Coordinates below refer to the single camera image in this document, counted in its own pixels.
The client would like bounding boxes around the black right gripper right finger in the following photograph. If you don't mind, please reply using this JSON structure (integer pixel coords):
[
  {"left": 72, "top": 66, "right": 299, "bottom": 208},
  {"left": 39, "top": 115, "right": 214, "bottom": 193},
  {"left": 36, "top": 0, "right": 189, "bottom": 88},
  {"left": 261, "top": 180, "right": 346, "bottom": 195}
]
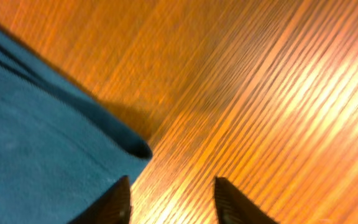
[{"left": 214, "top": 177, "right": 277, "bottom": 224}]

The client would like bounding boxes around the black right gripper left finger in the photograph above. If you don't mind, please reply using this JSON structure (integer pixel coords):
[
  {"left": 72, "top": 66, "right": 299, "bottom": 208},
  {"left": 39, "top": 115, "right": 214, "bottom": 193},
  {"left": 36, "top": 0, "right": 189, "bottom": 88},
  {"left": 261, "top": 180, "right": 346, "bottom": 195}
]
[{"left": 69, "top": 175, "right": 132, "bottom": 224}]

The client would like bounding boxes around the blue polo shirt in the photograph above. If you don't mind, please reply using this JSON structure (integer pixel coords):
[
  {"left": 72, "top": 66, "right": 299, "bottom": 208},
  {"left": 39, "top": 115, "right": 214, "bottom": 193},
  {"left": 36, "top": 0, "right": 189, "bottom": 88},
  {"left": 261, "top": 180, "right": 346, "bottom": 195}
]
[{"left": 0, "top": 30, "right": 152, "bottom": 223}]

